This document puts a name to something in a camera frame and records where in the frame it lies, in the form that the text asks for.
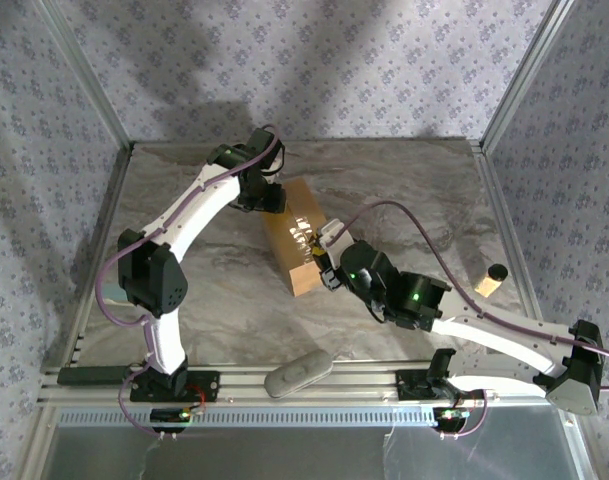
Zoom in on brown cardboard box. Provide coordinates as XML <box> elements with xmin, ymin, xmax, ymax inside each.
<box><xmin>261</xmin><ymin>177</ymin><xmax>330</xmax><ymax>299</ymax></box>

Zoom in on wooden block with black cap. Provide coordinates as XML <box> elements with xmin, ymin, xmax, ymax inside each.
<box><xmin>473</xmin><ymin>263</ymin><xmax>509</xmax><ymax>298</ymax></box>

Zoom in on grey oval pad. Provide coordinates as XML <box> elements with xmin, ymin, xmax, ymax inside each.
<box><xmin>262</xmin><ymin>350</ymin><xmax>335</xmax><ymax>400</ymax></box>

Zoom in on small black electronics module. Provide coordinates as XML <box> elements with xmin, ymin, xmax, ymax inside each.
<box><xmin>432</xmin><ymin>407</ymin><xmax>471</xmax><ymax>431</ymax></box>
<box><xmin>150</xmin><ymin>407</ymin><xmax>205</xmax><ymax>434</ymax></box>

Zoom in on shiny metal panel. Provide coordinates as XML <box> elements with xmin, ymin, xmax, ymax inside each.
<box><xmin>21</xmin><ymin>404</ymin><xmax>605</xmax><ymax>480</ymax></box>

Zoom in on black rectangular bar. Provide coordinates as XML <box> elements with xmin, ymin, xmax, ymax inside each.
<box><xmin>56</xmin><ymin>366</ymin><xmax>138</xmax><ymax>387</ymax></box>

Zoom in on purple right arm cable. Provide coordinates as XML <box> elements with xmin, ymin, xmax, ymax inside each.
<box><xmin>331</xmin><ymin>201</ymin><xmax>609</xmax><ymax>441</ymax></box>

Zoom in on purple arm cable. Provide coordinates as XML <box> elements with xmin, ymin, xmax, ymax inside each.
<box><xmin>96</xmin><ymin>123</ymin><xmax>286</xmax><ymax>441</ymax></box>
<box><xmin>331</xmin><ymin>201</ymin><xmax>609</xmax><ymax>441</ymax></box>

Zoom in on wide aluminium extrusion rail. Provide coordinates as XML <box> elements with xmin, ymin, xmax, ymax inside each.
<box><xmin>37</xmin><ymin>363</ymin><xmax>584</xmax><ymax>407</ymax></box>

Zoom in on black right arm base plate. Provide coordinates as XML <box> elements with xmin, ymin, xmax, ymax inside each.
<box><xmin>396</xmin><ymin>368</ymin><xmax>491</xmax><ymax>402</ymax></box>

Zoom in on aluminium side rail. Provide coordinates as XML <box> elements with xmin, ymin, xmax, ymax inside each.
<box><xmin>476</xmin><ymin>142</ymin><xmax>583</xmax><ymax>381</ymax></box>
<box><xmin>41</xmin><ymin>147</ymin><xmax>135</xmax><ymax>374</ymax></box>

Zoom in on grey slotted cable duct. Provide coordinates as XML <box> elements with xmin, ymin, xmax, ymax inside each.
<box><xmin>58</xmin><ymin>405</ymin><xmax>438</xmax><ymax>427</ymax></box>

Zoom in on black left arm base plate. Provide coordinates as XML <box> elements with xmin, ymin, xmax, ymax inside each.
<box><xmin>128</xmin><ymin>370</ymin><xmax>221</xmax><ymax>403</ymax></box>

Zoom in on aluminium frame post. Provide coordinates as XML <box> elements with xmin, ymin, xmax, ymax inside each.
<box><xmin>477</xmin><ymin>0</ymin><xmax>579</xmax><ymax>151</ymax></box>
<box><xmin>36</xmin><ymin>0</ymin><xmax>136</xmax><ymax>154</ymax></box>

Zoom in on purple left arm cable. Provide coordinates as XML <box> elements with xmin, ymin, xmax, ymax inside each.
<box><xmin>96</xmin><ymin>123</ymin><xmax>286</xmax><ymax>441</ymax></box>

